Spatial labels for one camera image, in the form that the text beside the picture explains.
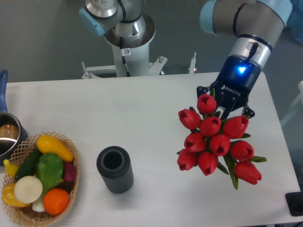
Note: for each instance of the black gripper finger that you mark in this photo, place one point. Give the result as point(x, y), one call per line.
point(248, 112)
point(200, 90)

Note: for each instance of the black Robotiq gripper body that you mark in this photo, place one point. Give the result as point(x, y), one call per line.
point(234, 84)

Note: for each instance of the red tulip bouquet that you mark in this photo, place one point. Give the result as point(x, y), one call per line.
point(214, 143)

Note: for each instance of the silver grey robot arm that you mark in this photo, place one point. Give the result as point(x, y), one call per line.
point(257, 25)

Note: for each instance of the dark grey ribbed vase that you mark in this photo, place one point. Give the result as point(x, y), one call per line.
point(114, 165)

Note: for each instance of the blue plastic bag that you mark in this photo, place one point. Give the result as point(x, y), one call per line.
point(295, 21)

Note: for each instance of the black device at table edge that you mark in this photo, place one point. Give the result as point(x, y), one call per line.
point(295, 203)

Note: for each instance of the purple red onion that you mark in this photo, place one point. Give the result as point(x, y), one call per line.
point(69, 172)

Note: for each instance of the yellow squash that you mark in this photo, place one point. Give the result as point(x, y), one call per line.
point(48, 144)

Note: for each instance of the green lettuce leaf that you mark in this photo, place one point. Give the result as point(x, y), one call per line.
point(49, 171)

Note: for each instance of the orange fruit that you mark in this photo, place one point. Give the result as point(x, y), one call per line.
point(56, 201)

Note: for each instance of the green cucumber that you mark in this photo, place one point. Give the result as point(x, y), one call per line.
point(28, 166)

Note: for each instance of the white round onion slice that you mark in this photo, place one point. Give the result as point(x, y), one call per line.
point(28, 189)

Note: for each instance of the white leek stalk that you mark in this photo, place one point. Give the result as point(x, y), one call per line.
point(37, 205)

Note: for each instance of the woven wicker basket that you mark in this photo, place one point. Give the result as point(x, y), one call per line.
point(26, 217)

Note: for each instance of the yellow bell pepper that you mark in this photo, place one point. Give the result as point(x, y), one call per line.
point(8, 197)

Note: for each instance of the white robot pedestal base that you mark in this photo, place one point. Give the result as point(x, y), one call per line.
point(130, 43)

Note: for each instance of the blue handled saucepan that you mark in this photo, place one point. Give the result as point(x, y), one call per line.
point(12, 133)

